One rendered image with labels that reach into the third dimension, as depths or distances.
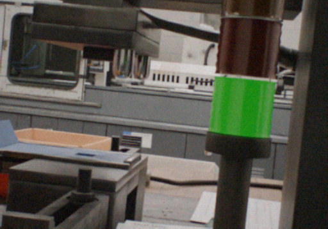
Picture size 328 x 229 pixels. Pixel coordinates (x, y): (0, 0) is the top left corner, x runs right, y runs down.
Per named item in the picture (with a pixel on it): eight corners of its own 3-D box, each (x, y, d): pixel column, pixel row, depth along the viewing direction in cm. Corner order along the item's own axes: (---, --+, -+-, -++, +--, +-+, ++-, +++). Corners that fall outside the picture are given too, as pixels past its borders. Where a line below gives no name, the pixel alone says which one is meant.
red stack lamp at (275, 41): (214, 74, 38) (220, 22, 38) (274, 80, 38) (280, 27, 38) (213, 72, 35) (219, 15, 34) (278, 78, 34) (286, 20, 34)
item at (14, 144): (4, 144, 70) (6, 119, 69) (133, 159, 68) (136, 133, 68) (-21, 150, 63) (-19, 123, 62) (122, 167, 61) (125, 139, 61)
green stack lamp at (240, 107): (209, 127, 39) (214, 76, 38) (268, 134, 38) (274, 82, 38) (207, 132, 35) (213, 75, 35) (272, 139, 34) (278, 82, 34)
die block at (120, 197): (63, 213, 74) (68, 154, 74) (141, 223, 73) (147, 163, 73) (0, 260, 54) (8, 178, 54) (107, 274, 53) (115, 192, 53)
